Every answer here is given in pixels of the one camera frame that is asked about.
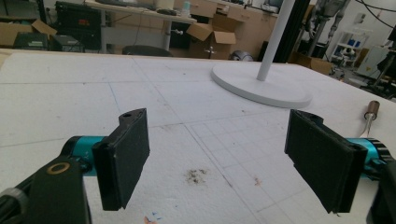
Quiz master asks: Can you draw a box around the black case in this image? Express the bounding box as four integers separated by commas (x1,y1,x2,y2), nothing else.
13,32,50,51

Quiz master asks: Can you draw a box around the grey equipment box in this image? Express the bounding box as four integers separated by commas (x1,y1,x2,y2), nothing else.
50,34,86,53

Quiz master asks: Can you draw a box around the open cardboard box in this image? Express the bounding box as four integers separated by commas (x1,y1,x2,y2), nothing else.
186,13,237,61

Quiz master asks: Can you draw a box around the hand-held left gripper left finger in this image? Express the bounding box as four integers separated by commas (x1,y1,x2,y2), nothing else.
61,107,151,212

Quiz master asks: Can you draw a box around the black metal post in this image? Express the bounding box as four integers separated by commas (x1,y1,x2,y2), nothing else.
273,0,313,63

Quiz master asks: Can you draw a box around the white desk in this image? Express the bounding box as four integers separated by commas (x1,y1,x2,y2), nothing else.
84,0,198,54

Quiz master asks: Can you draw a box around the dark chair back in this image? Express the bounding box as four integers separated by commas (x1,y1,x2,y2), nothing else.
121,45,174,58

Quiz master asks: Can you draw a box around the low cardboard box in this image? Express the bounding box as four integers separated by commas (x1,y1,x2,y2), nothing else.
289,50,333,76

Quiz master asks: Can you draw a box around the white cabinet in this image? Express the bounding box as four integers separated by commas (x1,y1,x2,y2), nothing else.
355,45,390,79

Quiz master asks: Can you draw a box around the black overhead cable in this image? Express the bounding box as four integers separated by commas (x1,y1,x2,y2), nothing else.
354,0,396,30

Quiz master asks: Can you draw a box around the grey rounded helmet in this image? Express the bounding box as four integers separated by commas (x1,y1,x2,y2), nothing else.
228,49,255,63

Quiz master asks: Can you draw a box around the flat-flapped cardboard box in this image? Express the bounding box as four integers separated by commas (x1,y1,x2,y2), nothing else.
0,19,58,48

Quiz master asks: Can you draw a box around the white shelf unit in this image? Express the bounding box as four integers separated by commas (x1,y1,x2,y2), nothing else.
330,29,371,64

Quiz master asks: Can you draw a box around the white round-base stand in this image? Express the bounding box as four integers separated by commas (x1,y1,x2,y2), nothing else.
210,0,313,109

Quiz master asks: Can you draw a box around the brown-handled metal tool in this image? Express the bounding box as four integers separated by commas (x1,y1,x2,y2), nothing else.
360,100,382,138

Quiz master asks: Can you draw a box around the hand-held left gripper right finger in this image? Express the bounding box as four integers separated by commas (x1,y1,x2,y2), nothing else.
284,108,394,215

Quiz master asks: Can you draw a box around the pale plastic bottle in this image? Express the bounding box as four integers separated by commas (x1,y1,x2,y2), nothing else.
181,0,192,19

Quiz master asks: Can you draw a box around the black equipment rack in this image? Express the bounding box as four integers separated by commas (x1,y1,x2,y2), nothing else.
54,1,103,51

